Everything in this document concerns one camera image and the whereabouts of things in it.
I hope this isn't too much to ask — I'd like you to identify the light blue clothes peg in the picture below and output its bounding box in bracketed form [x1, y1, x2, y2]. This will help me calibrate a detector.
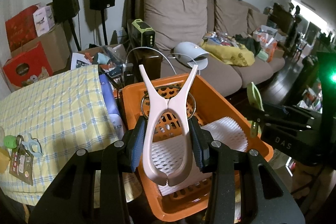
[21, 133, 42, 157]

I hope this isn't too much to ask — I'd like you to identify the brown cardboard box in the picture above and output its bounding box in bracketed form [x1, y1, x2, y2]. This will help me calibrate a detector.
[10, 23, 72, 75]

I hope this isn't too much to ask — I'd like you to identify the gold foil packet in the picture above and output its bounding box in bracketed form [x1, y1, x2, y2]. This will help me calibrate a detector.
[9, 144, 34, 186]

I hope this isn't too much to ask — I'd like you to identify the dark brown wooden box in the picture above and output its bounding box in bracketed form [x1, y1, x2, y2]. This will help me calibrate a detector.
[136, 52, 163, 81]

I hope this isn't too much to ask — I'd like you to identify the small white box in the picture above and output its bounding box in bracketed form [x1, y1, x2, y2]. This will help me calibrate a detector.
[33, 6, 55, 37]

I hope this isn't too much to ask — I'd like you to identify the white foam net sheet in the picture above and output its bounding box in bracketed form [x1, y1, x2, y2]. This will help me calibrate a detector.
[146, 116, 248, 194]

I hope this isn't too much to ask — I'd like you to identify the yellow cloth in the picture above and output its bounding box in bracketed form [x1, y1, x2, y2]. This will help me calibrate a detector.
[201, 39, 255, 67]

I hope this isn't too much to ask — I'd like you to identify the white curved device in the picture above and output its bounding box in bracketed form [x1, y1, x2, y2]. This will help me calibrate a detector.
[174, 42, 209, 69]

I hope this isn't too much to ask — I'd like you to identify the green clothes peg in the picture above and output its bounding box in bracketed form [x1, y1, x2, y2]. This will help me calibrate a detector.
[246, 82, 264, 138]

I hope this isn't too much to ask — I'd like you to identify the black cloth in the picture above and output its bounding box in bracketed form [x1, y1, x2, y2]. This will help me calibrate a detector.
[234, 34, 261, 56]

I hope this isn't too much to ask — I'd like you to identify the purple white packet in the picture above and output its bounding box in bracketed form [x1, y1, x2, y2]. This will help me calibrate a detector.
[99, 74, 126, 140]

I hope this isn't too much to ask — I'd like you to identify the yellow checked blanket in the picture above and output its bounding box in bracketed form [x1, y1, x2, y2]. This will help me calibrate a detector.
[0, 64, 143, 207]

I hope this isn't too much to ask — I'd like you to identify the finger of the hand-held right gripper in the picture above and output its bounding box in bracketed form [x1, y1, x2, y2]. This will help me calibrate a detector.
[264, 105, 322, 119]
[248, 109, 313, 130]

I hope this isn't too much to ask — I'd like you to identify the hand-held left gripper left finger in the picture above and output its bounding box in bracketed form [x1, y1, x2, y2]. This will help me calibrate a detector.
[28, 116, 147, 224]

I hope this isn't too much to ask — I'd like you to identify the pink clothes peg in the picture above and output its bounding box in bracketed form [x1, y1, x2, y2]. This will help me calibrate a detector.
[138, 64, 198, 187]

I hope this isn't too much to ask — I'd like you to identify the red patterned gift box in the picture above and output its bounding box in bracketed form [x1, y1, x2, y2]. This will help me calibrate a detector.
[5, 5, 38, 52]

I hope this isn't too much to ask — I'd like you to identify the clear jar with yellow lid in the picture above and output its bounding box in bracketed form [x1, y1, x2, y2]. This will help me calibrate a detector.
[0, 126, 11, 173]

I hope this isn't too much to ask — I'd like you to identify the medium brown sofa cushion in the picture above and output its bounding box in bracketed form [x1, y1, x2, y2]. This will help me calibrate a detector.
[213, 0, 250, 38]

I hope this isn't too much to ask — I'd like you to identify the small brown sofa cushion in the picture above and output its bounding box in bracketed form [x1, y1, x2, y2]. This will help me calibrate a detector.
[247, 9, 268, 35]

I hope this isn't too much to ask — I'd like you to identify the red box with round label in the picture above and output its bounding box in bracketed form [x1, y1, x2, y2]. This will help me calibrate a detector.
[2, 41, 54, 90]

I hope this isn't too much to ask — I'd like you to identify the brown sofa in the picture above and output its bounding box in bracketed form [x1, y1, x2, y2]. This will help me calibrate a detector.
[123, 0, 286, 98]

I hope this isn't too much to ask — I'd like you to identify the cluttered cardboard box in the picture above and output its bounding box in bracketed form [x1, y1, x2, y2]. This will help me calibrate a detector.
[70, 44, 134, 77]

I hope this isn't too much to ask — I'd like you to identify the pile of packets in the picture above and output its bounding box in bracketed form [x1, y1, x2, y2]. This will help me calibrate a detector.
[203, 26, 280, 62]

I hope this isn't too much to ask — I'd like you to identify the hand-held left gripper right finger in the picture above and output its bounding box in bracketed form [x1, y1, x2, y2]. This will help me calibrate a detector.
[188, 116, 306, 224]

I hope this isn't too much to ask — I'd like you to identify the green black power station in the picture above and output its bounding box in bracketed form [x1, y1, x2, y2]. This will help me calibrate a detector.
[131, 19, 156, 49]

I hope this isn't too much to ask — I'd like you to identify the orange plastic basket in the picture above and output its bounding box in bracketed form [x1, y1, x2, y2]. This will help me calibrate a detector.
[122, 74, 273, 222]

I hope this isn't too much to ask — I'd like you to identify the white cable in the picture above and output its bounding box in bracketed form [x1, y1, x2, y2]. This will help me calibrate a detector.
[126, 46, 179, 75]

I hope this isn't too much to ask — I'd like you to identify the dark wooden cabinet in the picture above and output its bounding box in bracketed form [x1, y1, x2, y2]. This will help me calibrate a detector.
[269, 2, 302, 48]

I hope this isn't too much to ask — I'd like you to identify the large brown sofa cushion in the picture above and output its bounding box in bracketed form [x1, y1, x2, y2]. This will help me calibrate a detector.
[142, 0, 208, 51]

